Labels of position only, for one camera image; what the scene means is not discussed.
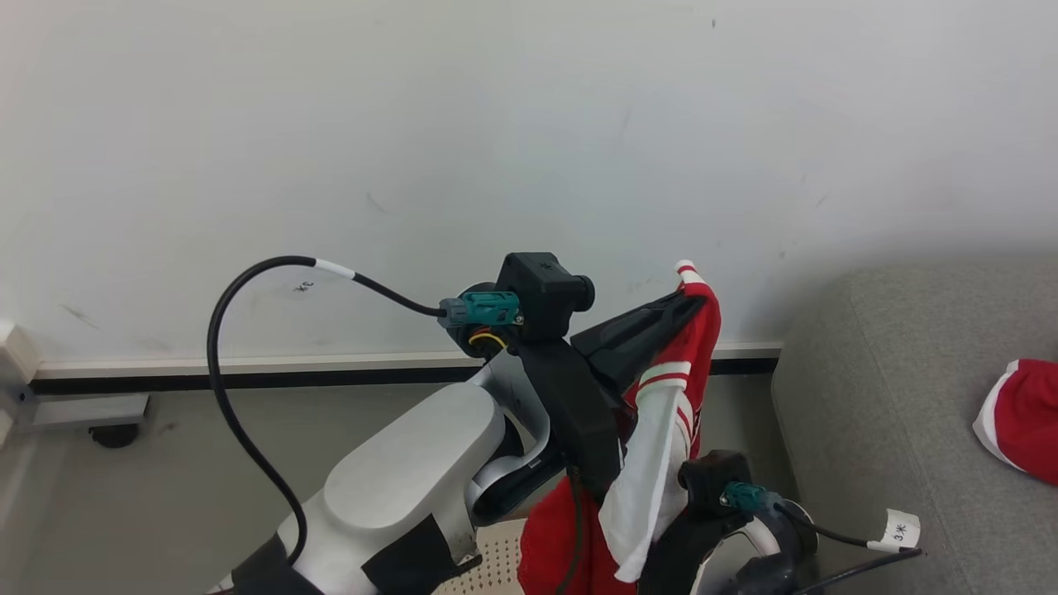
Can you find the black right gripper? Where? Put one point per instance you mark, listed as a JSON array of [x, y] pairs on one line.
[[678, 558]]

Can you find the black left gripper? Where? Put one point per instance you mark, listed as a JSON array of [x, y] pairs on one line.
[[579, 421]]

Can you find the red white striped garment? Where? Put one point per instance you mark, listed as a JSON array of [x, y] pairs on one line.
[[661, 463]]

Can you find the red garment white trim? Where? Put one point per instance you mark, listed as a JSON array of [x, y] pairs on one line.
[[1029, 421]]

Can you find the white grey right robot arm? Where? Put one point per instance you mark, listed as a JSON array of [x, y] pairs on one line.
[[785, 545]]

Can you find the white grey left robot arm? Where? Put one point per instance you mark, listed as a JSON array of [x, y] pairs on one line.
[[405, 471]]

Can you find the grey fabric sofa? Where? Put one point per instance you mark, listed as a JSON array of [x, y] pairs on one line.
[[893, 413]]

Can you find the cream perforated laundry basket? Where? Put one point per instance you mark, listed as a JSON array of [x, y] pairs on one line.
[[496, 562]]

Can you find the white and black baseboard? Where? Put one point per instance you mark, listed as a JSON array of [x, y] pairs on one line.
[[248, 372]]

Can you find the black round caster foot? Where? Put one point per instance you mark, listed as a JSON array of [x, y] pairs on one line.
[[114, 435]]

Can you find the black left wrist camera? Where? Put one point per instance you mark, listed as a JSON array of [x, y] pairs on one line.
[[541, 289]]

